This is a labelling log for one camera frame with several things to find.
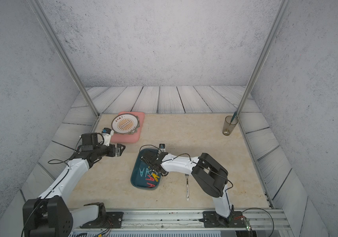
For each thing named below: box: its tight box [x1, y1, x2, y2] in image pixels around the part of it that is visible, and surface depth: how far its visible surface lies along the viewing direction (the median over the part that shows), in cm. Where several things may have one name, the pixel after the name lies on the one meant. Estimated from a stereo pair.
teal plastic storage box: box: [130, 148, 162, 191], surface depth 88 cm
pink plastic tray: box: [110, 111, 145, 144], surface depth 111 cm
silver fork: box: [184, 173, 190, 201], surface depth 82 cm
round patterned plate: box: [111, 113, 139, 135], surface depth 117 cm
